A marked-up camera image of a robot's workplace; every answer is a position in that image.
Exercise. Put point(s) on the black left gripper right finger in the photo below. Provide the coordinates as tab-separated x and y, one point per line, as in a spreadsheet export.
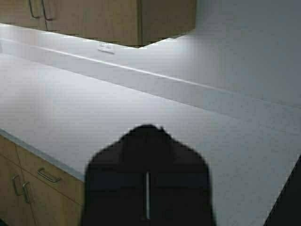
180	187

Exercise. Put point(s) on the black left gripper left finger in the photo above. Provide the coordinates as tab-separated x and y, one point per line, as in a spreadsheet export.
115	183

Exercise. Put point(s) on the wooden lower base cabinet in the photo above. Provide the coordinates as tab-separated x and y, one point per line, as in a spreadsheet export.
35	192

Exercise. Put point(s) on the black glass cooktop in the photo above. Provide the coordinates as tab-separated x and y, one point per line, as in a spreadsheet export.
287	208

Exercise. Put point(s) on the white wall outlet plate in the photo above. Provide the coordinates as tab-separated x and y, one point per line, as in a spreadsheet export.
106	47

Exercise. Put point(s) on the wooden upper wall cabinet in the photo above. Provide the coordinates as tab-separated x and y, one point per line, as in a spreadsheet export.
132	23

